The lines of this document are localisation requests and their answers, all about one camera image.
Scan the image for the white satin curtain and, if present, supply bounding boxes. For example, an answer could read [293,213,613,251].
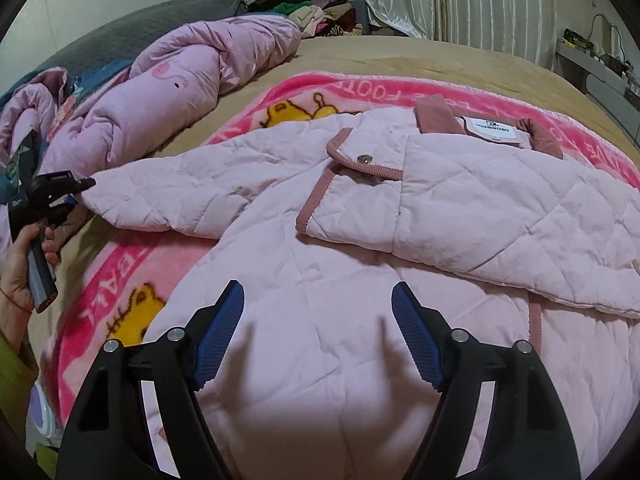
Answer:
[340,0,558,68]

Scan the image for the pile of clothes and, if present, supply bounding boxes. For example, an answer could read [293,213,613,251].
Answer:
[247,0,371,38]

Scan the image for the person's left forearm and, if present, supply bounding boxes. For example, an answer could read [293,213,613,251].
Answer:
[0,290,41,441]

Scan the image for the grey quilted blanket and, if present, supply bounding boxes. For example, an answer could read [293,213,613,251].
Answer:
[0,0,248,106]

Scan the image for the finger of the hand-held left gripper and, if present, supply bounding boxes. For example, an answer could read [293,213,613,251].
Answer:
[35,172,97,197]

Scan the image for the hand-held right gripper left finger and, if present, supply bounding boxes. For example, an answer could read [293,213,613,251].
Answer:
[56,280,246,480]

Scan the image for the purple white object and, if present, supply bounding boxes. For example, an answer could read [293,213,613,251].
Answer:
[27,385,63,441]

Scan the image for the pink comforter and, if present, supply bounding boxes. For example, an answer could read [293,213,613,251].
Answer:
[0,14,303,188]

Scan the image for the pink printed blanket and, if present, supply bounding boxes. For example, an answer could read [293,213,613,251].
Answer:
[42,72,640,466]

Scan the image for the grey desk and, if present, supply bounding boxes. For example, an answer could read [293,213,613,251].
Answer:
[555,35,640,146]

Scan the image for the person's left hand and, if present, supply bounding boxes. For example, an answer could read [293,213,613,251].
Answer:
[0,222,63,317]

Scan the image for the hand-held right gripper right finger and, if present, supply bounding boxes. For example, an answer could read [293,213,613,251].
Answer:
[391,281,583,480]

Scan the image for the pink quilted jacket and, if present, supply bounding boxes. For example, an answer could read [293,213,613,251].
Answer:
[80,97,640,480]

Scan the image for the desk clutter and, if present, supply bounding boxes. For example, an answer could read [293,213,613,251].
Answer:
[562,12,640,83]

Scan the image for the beige bed sheet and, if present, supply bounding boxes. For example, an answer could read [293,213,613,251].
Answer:
[0,35,640,356]

